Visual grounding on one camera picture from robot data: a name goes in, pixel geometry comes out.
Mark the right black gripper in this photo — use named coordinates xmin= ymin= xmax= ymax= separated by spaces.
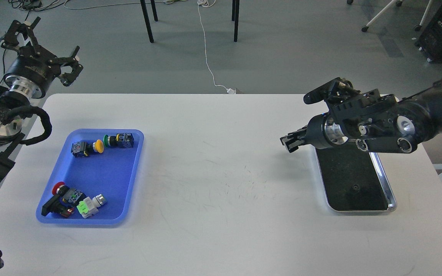
xmin=280 ymin=115 xmax=334 ymax=153

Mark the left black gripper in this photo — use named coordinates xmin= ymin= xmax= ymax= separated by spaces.
xmin=0 ymin=17 xmax=84 ymax=98

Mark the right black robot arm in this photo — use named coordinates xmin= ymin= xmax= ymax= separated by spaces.
xmin=280 ymin=77 xmax=442 ymax=153

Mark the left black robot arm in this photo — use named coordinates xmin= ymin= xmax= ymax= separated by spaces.
xmin=0 ymin=17 xmax=83 ymax=183

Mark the silver metal tray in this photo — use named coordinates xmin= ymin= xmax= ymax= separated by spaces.
xmin=315 ymin=145 xmax=397 ymax=215

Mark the black table leg left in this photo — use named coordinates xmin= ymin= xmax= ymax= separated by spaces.
xmin=140 ymin=0 xmax=158 ymax=43

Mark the black table leg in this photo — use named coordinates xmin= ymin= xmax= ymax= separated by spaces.
xmin=140 ymin=0 xmax=158 ymax=43
xmin=231 ymin=0 xmax=240 ymax=43

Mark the blue plastic tray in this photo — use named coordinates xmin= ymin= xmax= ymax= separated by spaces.
xmin=36 ymin=129 xmax=144 ymax=226

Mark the red emergency stop button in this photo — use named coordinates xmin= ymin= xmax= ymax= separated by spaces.
xmin=41 ymin=181 xmax=86 ymax=218

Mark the black table leg right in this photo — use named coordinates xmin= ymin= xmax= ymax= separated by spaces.
xmin=231 ymin=0 xmax=240 ymax=43

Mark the white chair base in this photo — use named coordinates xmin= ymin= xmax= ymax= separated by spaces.
xmin=346 ymin=0 xmax=436 ymax=33

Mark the black floor cable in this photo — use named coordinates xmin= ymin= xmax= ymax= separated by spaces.
xmin=0 ymin=0 xmax=62 ymax=58

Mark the yellow push button switch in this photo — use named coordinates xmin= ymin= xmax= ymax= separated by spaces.
xmin=71 ymin=140 xmax=105 ymax=158

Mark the green push button switch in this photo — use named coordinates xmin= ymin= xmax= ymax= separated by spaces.
xmin=103 ymin=133 xmax=134 ymax=148

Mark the silver switch with green block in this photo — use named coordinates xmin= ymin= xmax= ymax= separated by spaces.
xmin=76 ymin=194 xmax=107 ymax=219

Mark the white cable with plug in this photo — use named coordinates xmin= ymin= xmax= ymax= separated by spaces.
xmin=197 ymin=0 xmax=237 ymax=95

